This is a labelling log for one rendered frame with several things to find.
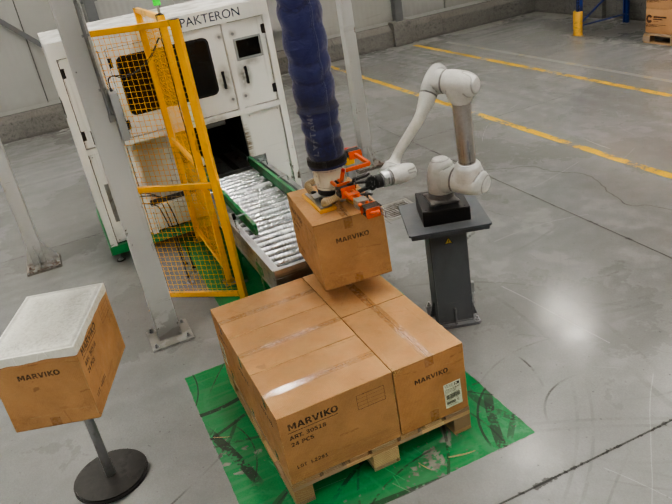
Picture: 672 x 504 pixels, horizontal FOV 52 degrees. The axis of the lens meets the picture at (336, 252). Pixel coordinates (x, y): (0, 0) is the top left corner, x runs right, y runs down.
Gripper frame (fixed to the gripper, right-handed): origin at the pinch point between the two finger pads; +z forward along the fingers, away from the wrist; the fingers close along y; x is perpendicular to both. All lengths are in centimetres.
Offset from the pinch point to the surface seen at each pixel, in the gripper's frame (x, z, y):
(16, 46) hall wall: 939, 155, -24
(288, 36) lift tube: 23, 9, -81
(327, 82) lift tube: 16, -5, -55
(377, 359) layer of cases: -60, 22, 66
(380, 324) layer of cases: -32, 6, 66
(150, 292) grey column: 124, 107, 79
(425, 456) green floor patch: -77, 12, 120
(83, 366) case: -30, 151, 31
